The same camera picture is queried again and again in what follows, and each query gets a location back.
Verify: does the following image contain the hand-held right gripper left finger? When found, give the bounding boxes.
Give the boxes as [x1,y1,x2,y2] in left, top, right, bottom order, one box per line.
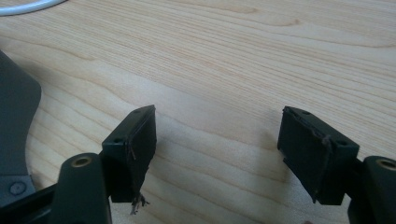
[101,105,158,216]

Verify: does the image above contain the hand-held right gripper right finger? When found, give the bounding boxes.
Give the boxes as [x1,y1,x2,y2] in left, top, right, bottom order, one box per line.
[276,105,361,206]

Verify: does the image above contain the dark grey cap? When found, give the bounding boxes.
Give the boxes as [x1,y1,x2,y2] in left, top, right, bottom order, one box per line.
[0,49,43,177]

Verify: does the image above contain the white wire hat rack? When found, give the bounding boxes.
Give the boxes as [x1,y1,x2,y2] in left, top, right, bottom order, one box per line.
[0,0,68,17]

